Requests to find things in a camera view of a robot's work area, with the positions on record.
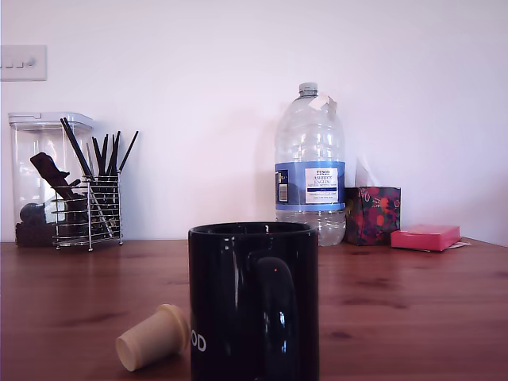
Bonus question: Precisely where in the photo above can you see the dark coffee beans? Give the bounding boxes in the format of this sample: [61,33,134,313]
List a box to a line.
[14,221,56,247]

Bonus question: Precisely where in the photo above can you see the large clear water bottle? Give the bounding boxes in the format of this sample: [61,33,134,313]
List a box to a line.
[274,82,347,247]

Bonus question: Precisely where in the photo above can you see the white paper tag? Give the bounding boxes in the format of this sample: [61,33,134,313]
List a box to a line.
[308,94,338,120]

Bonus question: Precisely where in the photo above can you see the white tissue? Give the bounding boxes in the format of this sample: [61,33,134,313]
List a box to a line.
[355,156,384,187]

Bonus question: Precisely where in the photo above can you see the black mug with white lettering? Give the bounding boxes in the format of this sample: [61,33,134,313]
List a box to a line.
[187,221,319,381]

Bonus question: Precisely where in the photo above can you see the floral tissue box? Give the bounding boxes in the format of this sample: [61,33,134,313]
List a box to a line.
[343,185,402,246]

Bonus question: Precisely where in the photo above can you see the black chopstick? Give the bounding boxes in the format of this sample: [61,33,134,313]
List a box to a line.
[112,130,122,176]
[117,129,140,173]
[99,133,110,176]
[106,133,117,176]
[91,137,104,176]
[63,117,96,178]
[60,117,90,178]

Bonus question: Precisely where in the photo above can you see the pink flat box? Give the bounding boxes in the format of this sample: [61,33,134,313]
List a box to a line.
[390,224,462,253]

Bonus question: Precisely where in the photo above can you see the dark brown scoop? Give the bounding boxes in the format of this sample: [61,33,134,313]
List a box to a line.
[29,152,83,202]

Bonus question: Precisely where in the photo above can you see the clear container with white lid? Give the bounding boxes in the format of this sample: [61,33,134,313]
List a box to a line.
[7,112,94,248]

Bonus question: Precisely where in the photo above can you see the chrome wire utensil rack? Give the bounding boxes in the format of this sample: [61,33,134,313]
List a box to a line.
[51,175,124,252]

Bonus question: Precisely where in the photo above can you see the white wall switch plate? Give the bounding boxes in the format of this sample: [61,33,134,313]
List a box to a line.
[0,44,48,83]

